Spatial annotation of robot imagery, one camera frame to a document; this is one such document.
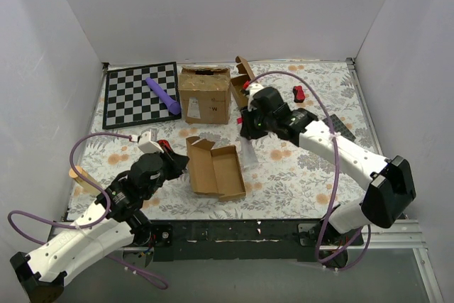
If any clear plastic bag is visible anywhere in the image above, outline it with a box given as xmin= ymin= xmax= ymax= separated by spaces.
xmin=240 ymin=136 xmax=258 ymax=168

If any small cardboard express box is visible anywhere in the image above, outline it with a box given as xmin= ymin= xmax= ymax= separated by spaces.
xmin=186 ymin=136 xmax=246 ymax=202

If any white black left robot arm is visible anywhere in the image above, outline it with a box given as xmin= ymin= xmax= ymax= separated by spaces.
xmin=10 ymin=152 xmax=189 ymax=302

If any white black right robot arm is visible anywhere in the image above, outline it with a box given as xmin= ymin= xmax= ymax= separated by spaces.
xmin=240 ymin=84 xmax=416 ymax=245

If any open small cardboard box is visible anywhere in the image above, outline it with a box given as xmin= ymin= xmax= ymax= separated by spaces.
xmin=231 ymin=56 xmax=255 ymax=109

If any large brown cardboard box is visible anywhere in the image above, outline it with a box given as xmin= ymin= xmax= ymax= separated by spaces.
xmin=178 ymin=66 xmax=231 ymax=124

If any purple cylindrical tool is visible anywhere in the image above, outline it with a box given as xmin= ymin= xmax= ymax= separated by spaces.
xmin=145 ymin=77 xmax=181 ymax=115

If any wooden cork cylinder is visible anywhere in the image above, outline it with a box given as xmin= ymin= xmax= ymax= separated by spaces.
xmin=69 ymin=165 xmax=101 ymax=197

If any grey studded building plate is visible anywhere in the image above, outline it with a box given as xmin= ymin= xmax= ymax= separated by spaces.
xmin=330 ymin=114 xmax=355 ymax=142

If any floral patterned table mat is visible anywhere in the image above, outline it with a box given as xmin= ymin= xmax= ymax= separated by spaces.
xmin=78 ymin=61 xmax=379 ymax=220

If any black and white chessboard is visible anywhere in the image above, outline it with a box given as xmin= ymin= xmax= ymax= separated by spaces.
xmin=102 ymin=62 xmax=182 ymax=130

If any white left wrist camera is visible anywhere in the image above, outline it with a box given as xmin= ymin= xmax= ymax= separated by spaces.
xmin=130 ymin=128 xmax=164 ymax=154

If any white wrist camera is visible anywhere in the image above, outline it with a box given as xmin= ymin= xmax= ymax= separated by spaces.
xmin=242 ymin=81 xmax=264 ymax=111
xmin=130 ymin=128 xmax=164 ymax=154

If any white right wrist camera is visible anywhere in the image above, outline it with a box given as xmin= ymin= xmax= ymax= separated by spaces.
xmin=242 ymin=81 xmax=264 ymax=111

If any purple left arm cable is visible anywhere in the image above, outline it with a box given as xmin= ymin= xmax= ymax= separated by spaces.
xmin=6 ymin=131 xmax=169 ymax=290

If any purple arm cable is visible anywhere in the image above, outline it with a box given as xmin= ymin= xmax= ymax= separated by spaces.
xmin=6 ymin=131 xmax=169 ymax=290
xmin=253 ymin=70 xmax=372 ymax=270

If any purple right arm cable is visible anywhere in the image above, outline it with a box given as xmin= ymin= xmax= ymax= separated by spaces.
xmin=253 ymin=70 xmax=372 ymax=270

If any aluminium frame rail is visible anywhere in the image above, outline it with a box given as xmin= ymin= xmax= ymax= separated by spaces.
xmin=45 ymin=219 xmax=426 ymax=251

